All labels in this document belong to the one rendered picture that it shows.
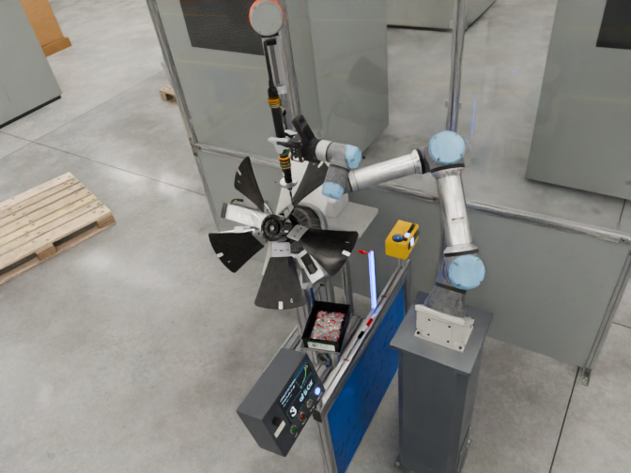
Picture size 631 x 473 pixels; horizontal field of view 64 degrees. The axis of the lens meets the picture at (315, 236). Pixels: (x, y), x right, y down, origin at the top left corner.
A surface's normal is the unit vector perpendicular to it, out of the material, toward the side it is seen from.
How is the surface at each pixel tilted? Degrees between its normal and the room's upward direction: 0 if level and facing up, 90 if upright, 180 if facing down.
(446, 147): 41
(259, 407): 15
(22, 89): 90
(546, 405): 0
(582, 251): 90
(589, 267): 90
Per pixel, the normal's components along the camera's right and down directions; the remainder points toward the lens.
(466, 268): -0.06, 0.12
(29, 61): 0.84, 0.27
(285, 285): 0.23, -0.10
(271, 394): -0.33, -0.80
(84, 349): -0.11, -0.76
